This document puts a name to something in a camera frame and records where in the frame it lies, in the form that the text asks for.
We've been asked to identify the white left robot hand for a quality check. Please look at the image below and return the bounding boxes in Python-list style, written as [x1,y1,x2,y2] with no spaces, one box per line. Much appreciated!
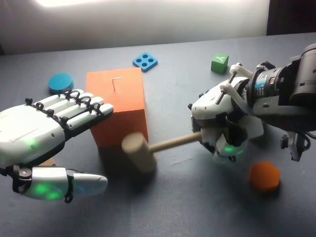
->
[0,88,115,203]

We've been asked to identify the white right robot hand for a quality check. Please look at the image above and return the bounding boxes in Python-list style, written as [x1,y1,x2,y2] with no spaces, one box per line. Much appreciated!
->
[187,77,265,165]

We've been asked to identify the large orange block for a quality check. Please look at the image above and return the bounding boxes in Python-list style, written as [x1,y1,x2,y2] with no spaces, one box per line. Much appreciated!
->
[85,67,149,149]

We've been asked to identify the wooden mallet white handle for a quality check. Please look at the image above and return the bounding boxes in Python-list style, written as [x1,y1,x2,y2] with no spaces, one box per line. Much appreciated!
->
[121,132,203,173]

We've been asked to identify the small plain wooden block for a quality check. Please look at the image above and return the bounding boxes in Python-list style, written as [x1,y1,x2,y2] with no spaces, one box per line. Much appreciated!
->
[39,158,56,167]

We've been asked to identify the green letter cube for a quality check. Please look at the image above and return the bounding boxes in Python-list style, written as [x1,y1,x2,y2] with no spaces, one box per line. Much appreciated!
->
[210,53,230,75]

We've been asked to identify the blue round disc block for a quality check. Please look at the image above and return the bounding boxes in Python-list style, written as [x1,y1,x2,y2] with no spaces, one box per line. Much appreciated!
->
[48,73,75,94]

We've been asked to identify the blue square four-hole block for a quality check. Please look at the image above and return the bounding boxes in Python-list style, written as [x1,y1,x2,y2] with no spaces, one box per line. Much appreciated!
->
[132,52,158,73]

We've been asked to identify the orange hexagon block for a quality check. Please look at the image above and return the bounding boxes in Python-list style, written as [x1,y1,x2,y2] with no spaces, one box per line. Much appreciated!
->
[248,161,281,193]

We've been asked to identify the grey table cloth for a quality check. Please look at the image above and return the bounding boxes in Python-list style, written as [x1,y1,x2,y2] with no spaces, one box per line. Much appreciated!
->
[0,32,316,237]

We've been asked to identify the dark background panel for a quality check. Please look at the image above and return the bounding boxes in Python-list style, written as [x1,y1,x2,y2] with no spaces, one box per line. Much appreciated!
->
[266,0,316,37]

